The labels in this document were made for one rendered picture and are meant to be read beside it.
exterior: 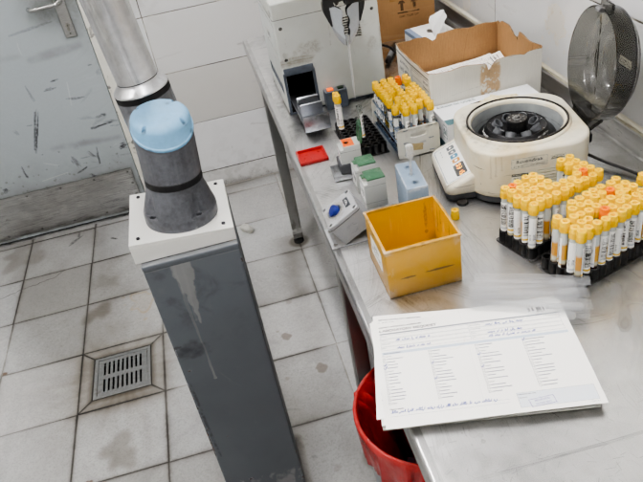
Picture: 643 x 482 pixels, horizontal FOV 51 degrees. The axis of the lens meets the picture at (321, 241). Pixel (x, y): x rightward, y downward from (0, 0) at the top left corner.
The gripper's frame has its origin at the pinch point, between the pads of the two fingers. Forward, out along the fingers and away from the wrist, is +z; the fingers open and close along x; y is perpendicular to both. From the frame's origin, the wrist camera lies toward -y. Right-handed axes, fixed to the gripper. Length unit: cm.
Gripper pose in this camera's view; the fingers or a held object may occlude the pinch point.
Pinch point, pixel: (347, 39)
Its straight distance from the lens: 153.0
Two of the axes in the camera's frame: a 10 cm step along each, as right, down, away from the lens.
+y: -2.1, -5.4, 8.1
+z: 1.5, 8.0, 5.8
